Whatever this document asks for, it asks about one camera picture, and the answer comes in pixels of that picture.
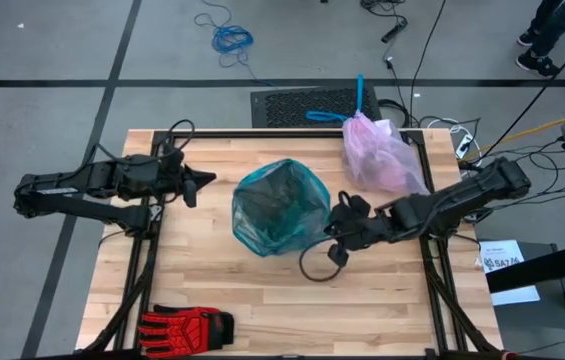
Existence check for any black power strip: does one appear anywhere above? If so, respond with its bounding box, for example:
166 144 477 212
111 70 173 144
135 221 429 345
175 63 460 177
380 18 409 44

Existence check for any blue coiled cable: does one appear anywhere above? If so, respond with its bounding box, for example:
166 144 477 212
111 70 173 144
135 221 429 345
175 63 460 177
193 0 276 87

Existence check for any long black floor cable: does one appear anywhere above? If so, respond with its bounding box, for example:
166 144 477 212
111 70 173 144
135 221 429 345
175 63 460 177
476 29 565 161

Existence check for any black looped floor cable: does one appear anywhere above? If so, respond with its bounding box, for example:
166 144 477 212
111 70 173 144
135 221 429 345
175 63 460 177
376 98 413 129

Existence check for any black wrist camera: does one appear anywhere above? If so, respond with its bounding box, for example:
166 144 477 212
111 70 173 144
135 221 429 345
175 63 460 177
182 179 199 209
327 243 351 268

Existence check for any pink translucent drawstring trash bag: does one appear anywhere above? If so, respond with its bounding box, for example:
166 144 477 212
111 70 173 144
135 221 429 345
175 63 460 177
305 73 432 197

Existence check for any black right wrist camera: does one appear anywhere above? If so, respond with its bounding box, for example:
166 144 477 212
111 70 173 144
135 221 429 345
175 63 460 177
327 243 351 268

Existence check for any white printed paper sheet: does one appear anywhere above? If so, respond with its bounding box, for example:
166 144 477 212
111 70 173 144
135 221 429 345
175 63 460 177
476 238 542 306

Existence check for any grey cart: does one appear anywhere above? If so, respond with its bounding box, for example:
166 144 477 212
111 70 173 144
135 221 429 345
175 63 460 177
479 242 565 360

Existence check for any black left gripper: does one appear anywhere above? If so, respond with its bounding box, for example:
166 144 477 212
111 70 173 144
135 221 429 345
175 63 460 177
159 147 218 197

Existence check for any yellow cable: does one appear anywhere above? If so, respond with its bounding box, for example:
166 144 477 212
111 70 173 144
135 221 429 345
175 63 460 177
466 110 565 161

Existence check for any black metal beam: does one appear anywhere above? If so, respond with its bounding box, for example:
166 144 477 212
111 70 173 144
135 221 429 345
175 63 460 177
485 239 565 295

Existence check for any thin black floor cable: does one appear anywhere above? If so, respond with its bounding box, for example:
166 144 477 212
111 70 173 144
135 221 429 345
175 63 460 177
408 0 448 126

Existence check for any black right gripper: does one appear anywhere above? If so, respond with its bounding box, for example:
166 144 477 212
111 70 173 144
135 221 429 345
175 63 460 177
322 190 391 252

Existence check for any teal plastic trash bag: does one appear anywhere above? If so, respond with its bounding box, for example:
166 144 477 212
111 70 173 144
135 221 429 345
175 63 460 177
231 158 333 258

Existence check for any red and black work glove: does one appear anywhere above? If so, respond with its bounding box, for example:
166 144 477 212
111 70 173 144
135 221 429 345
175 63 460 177
137 304 236 359

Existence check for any person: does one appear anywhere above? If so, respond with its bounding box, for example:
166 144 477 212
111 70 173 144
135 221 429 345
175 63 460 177
514 0 565 79

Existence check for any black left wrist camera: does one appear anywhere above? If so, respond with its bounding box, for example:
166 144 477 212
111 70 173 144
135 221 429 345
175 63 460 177
182 179 199 209

